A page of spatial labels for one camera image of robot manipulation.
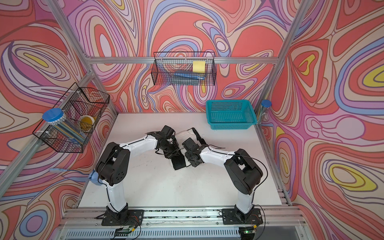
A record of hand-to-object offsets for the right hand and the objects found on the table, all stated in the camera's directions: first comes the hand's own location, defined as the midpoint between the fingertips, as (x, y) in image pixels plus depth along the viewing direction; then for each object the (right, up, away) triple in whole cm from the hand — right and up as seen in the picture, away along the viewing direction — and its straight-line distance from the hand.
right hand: (189, 160), depth 92 cm
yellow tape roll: (-55, +23, -14) cm, 61 cm away
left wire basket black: (-57, +31, -14) cm, 66 cm away
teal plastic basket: (+33, +32, +27) cm, 53 cm away
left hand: (-4, +4, -1) cm, 6 cm away
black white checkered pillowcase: (-5, +2, -6) cm, 8 cm away
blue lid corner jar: (+53, +36, +10) cm, 65 cm away
